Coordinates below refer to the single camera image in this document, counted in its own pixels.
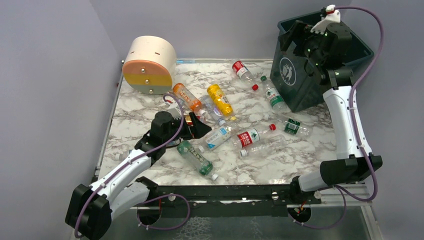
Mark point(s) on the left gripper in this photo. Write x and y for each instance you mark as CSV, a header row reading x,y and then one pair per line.
x,y
187,125

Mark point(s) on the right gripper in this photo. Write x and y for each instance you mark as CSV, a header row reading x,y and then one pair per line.
x,y
296,38

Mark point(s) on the red label bottle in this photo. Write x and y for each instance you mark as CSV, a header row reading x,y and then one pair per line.
x,y
244,74
252,135

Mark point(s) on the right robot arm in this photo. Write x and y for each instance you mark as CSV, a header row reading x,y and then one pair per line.
x,y
355,159

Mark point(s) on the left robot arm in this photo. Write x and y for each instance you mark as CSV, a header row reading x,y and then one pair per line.
x,y
112,188

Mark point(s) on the dark green plastic bin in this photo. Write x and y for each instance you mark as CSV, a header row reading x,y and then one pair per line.
x,y
300,82

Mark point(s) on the white blue label bottle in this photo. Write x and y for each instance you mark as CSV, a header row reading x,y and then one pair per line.
x,y
217,137

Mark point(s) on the orange drink bottle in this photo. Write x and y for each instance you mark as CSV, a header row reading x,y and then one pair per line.
x,y
191,101

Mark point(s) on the clear purple label bottle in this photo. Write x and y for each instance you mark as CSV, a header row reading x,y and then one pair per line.
x,y
213,110

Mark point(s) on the yellow drink bottle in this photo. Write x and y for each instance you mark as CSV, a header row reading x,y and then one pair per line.
x,y
220,100

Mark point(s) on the green tinted tea bottle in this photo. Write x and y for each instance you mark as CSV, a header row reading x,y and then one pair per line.
x,y
202,165

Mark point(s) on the clear crushed bottle white cap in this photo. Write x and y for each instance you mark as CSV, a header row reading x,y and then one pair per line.
x,y
268,147

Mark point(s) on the round cream drum box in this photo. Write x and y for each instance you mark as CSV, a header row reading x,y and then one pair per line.
x,y
150,65

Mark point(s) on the clear green label bottle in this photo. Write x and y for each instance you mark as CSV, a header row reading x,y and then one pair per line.
x,y
289,125

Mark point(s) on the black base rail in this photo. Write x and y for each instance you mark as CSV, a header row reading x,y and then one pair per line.
x,y
211,201

